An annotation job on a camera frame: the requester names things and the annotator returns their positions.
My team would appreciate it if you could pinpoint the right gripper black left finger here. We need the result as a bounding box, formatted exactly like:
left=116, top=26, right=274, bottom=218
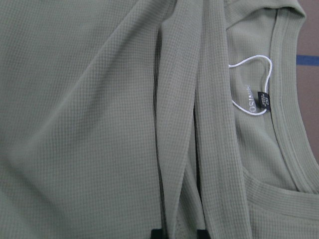
left=150, top=229, right=165, bottom=239

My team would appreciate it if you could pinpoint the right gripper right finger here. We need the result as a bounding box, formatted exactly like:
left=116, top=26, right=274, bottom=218
left=196, top=229, right=209, bottom=239

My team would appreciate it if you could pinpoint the brown paper table cover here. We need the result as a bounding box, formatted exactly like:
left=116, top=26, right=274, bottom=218
left=297, top=0, right=319, bottom=159

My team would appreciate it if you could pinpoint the olive green long-sleeve shirt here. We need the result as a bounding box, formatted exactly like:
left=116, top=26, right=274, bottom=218
left=0, top=0, right=319, bottom=239

